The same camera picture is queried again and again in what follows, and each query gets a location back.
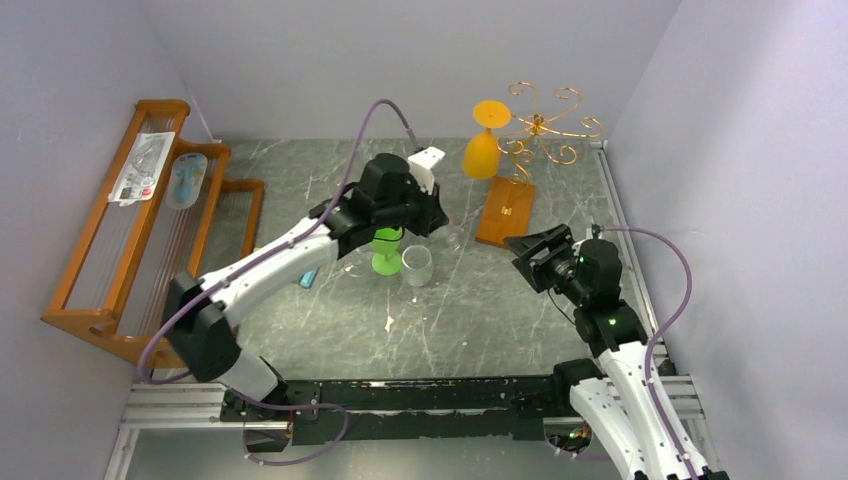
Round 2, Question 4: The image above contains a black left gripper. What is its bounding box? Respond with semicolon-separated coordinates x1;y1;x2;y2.
379;179;451;243

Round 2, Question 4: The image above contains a purple cable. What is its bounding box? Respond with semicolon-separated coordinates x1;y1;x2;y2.
136;99;422;468
589;223;704;480

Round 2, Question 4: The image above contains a green plastic wine glass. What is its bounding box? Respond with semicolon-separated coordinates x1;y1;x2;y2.
370;228;404;276

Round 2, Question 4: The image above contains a small white blue box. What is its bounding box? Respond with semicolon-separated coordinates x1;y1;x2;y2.
297;269;318;289

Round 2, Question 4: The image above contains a yellow plastic wine glass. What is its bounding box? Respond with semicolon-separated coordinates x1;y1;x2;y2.
462;100;511;180

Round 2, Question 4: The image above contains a wooden tiered shelf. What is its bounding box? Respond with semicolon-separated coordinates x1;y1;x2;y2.
41;99;264;364

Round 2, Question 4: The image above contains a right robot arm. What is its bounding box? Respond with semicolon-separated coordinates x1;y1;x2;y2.
504;224;728;479

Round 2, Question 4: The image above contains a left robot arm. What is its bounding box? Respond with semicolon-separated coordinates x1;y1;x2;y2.
163;147;448;420

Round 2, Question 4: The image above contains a clear wine glass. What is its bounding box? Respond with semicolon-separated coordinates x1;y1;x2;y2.
401;245;433;307
443;224;464;251

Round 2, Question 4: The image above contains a gold wire rack wooden base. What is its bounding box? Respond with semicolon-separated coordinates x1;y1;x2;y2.
474;81;604;248

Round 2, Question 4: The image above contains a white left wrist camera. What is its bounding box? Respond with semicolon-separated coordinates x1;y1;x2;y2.
407;146;445;194

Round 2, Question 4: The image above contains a white packaged item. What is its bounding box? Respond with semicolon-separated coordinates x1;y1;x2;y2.
108;132;176;206

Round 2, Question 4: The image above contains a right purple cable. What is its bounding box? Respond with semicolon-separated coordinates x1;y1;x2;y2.
589;223;704;480

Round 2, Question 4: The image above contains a light blue packaged item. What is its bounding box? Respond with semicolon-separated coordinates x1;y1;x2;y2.
165;152;208;211

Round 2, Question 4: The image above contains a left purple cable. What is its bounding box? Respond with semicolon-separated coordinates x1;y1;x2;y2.
136;99;422;468

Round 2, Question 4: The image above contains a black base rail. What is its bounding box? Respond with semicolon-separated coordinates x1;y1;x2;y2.
219;374;578;446

